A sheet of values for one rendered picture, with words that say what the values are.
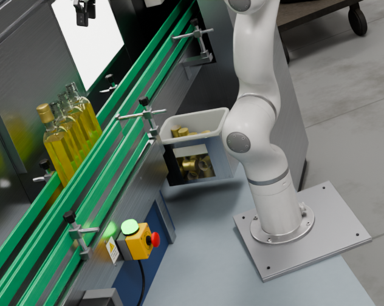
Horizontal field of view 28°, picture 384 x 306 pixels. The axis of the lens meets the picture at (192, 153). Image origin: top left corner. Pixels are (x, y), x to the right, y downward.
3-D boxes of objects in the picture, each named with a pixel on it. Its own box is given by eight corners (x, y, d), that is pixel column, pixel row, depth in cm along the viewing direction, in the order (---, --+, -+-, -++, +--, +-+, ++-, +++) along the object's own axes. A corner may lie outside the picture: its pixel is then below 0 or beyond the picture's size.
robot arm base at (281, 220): (300, 196, 230) (287, 145, 220) (325, 229, 213) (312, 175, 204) (242, 220, 228) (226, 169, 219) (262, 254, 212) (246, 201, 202)
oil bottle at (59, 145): (75, 188, 220) (47, 124, 210) (92, 186, 218) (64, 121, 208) (67, 199, 215) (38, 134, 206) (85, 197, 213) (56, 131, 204)
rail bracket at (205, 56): (186, 76, 297) (168, 22, 288) (226, 68, 291) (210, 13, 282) (183, 81, 294) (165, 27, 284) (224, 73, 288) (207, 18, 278)
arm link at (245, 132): (293, 159, 213) (274, 85, 201) (276, 200, 199) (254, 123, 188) (253, 160, 219) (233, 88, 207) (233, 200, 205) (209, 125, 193)
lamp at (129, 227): (126, 227, 203) (122, 218, 202) (141, 225, 201) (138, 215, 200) (121, 237, 199) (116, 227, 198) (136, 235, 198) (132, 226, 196)
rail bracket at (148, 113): (126, 136, 240) (112, 101, 234) (175, 128, 234) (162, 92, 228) (123, 141, 237) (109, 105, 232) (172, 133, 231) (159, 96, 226)
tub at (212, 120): (175, 138, 258) (167, 116, 254) (237, 129, 250) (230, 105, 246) (161, 166, 244) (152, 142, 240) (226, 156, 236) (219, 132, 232)
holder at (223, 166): (168, 161, 264) (154, 122, 257) (243, 150, 254) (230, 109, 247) (154, 189, 249) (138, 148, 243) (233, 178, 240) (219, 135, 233)
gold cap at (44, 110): (50, 122, 204) (44, 108, 202) (39, 124, 205) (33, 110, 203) (56, 116, 207) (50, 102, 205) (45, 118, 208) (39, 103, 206)
